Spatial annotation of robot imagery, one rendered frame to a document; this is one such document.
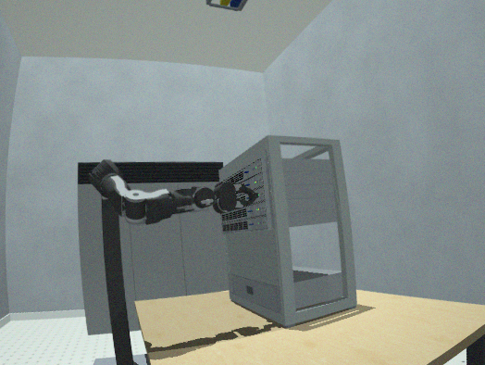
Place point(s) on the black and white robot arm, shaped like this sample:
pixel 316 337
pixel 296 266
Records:
pixel 158 206

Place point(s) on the grey server rack frame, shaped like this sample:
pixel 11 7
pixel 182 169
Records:
pixel 259 263

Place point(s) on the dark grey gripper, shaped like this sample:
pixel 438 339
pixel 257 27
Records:
pixel 225 193

